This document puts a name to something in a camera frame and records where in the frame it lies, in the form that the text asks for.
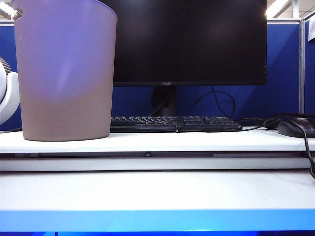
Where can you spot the ceiling light panel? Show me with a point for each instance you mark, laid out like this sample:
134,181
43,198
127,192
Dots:
280,7
6,11

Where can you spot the black grey Logitech mouse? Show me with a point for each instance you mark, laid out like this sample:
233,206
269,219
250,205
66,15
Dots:
294,128

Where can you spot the black monitor stand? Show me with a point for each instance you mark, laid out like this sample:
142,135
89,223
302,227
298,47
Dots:
170,100

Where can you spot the white desk fan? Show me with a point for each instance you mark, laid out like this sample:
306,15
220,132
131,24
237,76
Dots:
11,94

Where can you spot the grey partition post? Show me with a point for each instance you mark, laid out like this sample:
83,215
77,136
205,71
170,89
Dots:
302,73

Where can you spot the black ASUS computer monitor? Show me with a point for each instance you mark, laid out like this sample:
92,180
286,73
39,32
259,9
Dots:
184,41

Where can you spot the white flat board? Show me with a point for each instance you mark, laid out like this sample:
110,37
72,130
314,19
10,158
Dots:
147,141

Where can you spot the white paper sheet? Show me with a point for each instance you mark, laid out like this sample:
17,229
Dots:
312,29

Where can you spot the black Logitech keyboard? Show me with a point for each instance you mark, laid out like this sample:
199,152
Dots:
209,124

